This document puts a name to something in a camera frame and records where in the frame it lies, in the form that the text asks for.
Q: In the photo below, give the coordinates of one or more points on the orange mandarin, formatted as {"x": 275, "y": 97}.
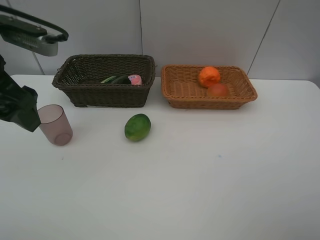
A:
{"x": 209, "y": 76}

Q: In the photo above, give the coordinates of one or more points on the light brown wicker basket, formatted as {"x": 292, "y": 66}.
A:
{"x": 180, "y": 87}

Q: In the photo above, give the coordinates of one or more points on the green mango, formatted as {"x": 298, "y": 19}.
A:
{"x": 137, "y": 127}

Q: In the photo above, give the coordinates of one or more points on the pink bottle white cap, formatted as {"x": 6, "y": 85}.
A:
{"x": 135, "y": 80}

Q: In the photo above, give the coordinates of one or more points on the black covered left robot arm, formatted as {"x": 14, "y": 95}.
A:
{"x": 17, "y": 104}

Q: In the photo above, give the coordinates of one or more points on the black bottle green label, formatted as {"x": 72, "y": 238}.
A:
{"x": 117, "y": 80}

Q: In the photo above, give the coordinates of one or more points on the grey camera on left wrist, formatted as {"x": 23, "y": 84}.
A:
{"x": 28, "y": 36}

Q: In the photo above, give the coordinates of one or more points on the red orange round fruit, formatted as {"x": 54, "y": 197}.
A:
{"x": 218, "y": 90}

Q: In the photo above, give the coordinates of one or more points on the dark brown wicker basket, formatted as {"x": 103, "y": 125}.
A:
{"x": 82, "y": 76}

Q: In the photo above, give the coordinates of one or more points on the translucent pink plastic cup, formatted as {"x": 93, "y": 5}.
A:
{"x": 54, "y": 124}

